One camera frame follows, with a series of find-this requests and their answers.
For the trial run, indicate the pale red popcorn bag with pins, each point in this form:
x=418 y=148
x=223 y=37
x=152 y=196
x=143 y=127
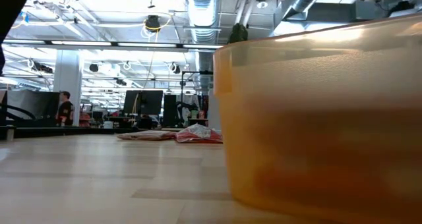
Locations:
x=148 y=135

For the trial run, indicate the crumpled red white popcorn bag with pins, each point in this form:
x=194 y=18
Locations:
x=198 y=134

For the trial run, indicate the round black ceiling fixture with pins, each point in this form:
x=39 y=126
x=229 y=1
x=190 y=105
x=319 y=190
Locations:
x=175 y=68
x=94 y=67

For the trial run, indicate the black computer monitor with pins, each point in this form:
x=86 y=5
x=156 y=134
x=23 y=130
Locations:
x=148 y=102

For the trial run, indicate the dark green hanging object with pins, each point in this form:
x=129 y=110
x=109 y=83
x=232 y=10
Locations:
x=238 y=33

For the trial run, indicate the long ceiling light bar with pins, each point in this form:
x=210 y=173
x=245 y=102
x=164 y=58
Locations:
x=132 y=45

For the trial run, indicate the orange translucent plastic basket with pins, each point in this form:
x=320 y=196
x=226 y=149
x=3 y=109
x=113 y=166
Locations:
x=323 y=125

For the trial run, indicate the round dome ceiling light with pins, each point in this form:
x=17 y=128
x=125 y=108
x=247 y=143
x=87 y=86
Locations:
x=262 y=2

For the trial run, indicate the red background items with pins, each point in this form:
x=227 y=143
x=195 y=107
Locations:
x=84 y=120

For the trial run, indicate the person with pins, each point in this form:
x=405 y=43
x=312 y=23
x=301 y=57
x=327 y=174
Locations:
x=66 y=112

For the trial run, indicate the white building pillar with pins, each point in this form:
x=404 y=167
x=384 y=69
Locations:
x=67 y=79

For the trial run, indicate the black curtain panel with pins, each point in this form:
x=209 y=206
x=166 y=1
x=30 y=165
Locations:
x=33 y=107

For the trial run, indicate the dark ceiling object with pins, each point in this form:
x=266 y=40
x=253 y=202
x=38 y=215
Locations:
x=402 y=7

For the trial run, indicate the black metal rack frame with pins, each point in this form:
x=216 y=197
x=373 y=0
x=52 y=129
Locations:
x=182 y=95

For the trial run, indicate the ribbed silver ceiling duct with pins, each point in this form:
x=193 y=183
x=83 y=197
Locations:
x=202 y=16

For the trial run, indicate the black table rail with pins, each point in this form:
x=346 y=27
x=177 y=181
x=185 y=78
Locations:
x=66 y=131

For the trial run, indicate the silver metal post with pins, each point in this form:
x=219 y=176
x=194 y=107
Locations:
x=10 y=132

